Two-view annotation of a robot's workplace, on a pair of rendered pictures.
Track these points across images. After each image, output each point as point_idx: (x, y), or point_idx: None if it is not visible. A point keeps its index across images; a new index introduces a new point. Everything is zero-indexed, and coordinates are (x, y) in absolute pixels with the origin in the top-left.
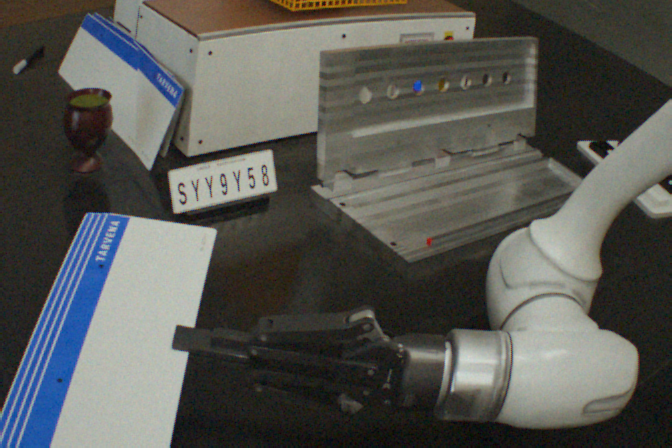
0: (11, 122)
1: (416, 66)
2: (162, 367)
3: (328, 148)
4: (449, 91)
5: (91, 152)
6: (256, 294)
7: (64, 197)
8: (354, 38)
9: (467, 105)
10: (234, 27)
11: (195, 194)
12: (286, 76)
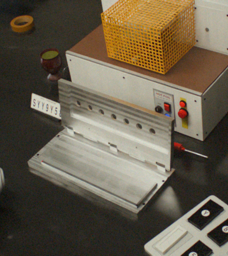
0: (72, 45)
1: (99, 102)
2: None
3: (61, 114)
4: (117, 121)
5: (51, 73)
6: (0, 140)
7: (29, 82)
8: (129, 80)
9: (127, 132)
10: (84, 53)
11: (38, 105)
12: (104, 83)
